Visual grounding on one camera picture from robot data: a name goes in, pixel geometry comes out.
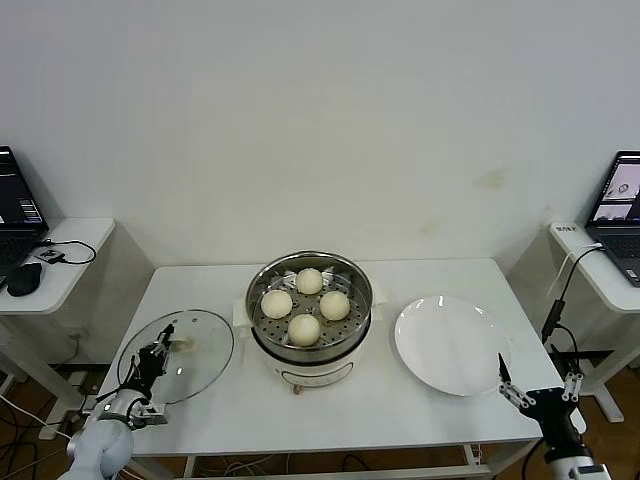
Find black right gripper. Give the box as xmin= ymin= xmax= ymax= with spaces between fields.
xmin=497 ymin=351 xmax=585 ymax=447

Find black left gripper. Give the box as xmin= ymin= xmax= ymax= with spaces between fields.
xmin=133 ymin=322 xmax=178 ymax=387

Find round glass pot lid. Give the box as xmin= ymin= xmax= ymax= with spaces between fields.
xmin=117 ymin=309 xmax=236 ymax=405

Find white steamed baozi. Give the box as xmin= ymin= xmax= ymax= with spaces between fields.
xmin=295 ymin=267 xmax=325 ymax=296
xmin=287 ymin=313 xmax=322 ymax=347
xmin=318 ymin=291 xmax=351 ymax=321
xmin=261 ymin=289 xmax=295 ymax=320

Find stainless steel steamer basket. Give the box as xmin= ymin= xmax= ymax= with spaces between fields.
xmin=244 ymin=251 xmax=374 ymax=359

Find white round plate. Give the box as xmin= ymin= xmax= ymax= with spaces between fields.
xmin=393 ymin=294 xmax=514 ymax=397

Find cream electric cooker pot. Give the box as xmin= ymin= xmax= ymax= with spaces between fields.
xmin=231 ymin=279 xmax=389 ymax=396

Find black computer mouse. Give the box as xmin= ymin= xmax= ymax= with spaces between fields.
xmin=5 ymin=262 xmax=44 ymax=298

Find grey laptop image windows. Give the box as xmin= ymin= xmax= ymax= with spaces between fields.
xmin=583 ymin=149 xmax=640 ymax=288

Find black laptop dark screen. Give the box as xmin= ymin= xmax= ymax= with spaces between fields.
xmin=0 ymin=145 xmax=50 ymax=289

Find black hub cable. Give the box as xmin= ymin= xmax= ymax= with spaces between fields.
xmin=34 ymin=238 xmax=97 ymax=266

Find white cable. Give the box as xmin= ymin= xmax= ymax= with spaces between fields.
xmin=547 ymin=241 xmax=605 ymax=297

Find white table frame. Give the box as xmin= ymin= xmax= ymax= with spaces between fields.
xmin=182 ymin=439 xmax=494 ymax=480

